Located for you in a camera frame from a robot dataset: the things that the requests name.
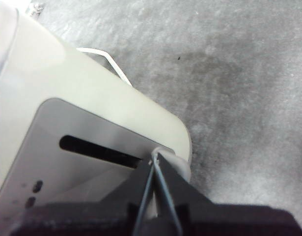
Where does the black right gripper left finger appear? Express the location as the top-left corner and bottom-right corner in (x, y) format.
(8, 160), (156, 236)

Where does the white power cable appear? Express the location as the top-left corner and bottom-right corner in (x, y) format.
(76, 47), (134, 87)

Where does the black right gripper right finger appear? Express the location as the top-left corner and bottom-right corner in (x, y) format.
(156, 151), (302, 236)

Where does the cream and steel toaster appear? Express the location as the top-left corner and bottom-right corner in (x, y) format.
(0, 7), (192, 236)

